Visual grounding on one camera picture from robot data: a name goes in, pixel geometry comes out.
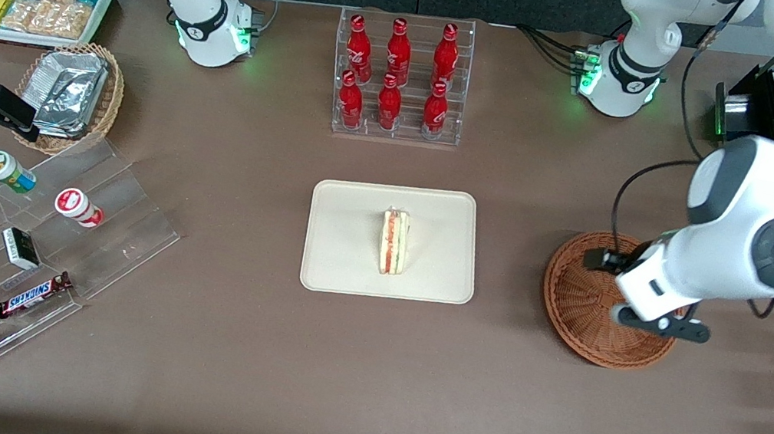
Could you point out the white rectangular snack bin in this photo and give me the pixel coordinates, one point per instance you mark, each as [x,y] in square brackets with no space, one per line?
[103,9]

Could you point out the green lidded white cup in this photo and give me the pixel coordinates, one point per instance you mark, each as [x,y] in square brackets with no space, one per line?
[2,168]

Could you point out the cream plastic tray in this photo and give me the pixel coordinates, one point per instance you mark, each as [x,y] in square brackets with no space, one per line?
[344,241]

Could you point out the small black box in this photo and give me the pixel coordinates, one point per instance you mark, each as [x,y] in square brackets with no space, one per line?
[21,248]

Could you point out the red lidded white cup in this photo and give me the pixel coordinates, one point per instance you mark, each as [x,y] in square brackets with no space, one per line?
[74,205]

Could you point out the silver foil pouch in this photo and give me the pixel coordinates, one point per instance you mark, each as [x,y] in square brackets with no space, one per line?
[55,131]
[69,89]

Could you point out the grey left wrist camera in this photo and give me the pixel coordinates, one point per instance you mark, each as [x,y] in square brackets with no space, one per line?
[672,328]

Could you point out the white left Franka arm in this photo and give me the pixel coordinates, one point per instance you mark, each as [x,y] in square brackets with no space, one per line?
[735,225]

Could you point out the brown round wicker basket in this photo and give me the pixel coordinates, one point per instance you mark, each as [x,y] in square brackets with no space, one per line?
[573,316]

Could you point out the triangle sandwich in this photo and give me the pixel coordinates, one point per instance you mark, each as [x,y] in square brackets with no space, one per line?
[392,245]

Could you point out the light tan wicker basket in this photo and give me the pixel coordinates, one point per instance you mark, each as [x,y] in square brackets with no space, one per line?
[111,103]

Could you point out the clear acrylic bottle rack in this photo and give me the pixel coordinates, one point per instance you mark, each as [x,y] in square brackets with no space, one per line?
[452,128]

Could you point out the Snickers chocolate bar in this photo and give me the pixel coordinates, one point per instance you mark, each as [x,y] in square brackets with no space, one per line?
[33,295]

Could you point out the clear acrylic stepped stand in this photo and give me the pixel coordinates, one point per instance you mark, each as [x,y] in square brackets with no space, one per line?
[120,237]

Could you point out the red cola bottle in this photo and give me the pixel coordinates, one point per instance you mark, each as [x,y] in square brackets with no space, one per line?
[359,49]
[388,105]
[445,59]
[350,104]
[398,56]
[435,112]

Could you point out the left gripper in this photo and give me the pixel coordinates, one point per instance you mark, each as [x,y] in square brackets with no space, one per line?
[613,262]

